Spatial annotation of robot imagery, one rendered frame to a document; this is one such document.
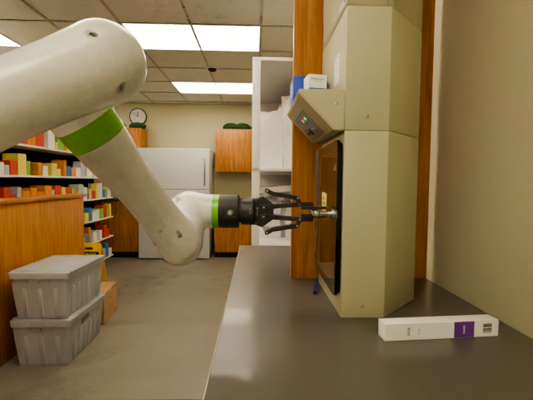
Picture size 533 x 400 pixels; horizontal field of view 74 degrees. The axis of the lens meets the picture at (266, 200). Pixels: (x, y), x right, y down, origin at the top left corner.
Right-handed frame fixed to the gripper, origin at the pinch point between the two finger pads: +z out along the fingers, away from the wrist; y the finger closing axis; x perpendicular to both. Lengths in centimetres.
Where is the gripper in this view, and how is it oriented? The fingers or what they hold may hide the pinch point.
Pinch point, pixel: (313, 211)
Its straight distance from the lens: 100.2
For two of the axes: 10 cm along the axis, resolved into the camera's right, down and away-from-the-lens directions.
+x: -0.2, -0.5, 10.0
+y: 0.1, -10.0, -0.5
